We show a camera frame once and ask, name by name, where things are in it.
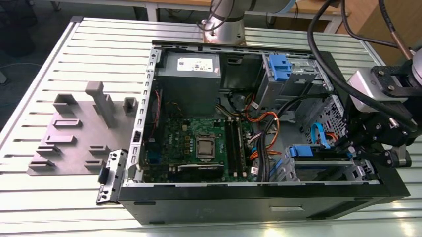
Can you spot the green motherboard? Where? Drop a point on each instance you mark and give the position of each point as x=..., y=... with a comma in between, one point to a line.
x=177, y=129

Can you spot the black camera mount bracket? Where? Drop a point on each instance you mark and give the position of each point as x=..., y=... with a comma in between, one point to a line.
x=384, y=79

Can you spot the black PC case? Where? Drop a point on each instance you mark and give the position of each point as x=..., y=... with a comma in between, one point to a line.
x=229, y=207

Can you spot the blue drive latch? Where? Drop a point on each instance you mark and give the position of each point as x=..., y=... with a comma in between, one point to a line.
x=279, y=67

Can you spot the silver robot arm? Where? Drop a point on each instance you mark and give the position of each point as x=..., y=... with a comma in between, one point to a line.
x=227, y=32

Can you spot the silver CPU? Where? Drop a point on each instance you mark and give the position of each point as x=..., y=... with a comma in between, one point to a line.
x=204, y=148

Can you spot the grey parts rack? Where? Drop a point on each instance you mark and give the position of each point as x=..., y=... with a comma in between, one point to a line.
x=74, y=153

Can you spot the metal slot retainer bracket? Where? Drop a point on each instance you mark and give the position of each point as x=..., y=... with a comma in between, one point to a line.
x=114, y=172

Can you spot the black plastic shroud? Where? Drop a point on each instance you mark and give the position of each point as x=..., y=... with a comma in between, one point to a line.
x=236, y=72

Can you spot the grey power supply unit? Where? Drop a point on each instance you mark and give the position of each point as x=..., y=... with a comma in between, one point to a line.
x=186, y=98

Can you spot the hard disk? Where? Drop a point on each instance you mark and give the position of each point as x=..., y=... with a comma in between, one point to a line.
x=300, y=151

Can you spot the black graphics card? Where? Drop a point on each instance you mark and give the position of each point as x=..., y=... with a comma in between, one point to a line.
x=197, y=170

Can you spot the wooden cabinet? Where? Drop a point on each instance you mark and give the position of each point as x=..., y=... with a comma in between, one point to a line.
x=368, y=14

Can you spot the metal drive cage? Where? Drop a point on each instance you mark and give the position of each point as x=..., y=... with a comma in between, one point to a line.
x=273, y=92

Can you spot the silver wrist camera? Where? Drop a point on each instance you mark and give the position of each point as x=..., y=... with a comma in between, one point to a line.
x=360, y=84

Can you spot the metal disk bay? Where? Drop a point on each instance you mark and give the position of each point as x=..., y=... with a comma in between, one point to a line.
x=320, y=163

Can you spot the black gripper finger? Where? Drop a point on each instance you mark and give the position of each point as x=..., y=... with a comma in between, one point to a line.
x=400, y=158
x=353, y=134

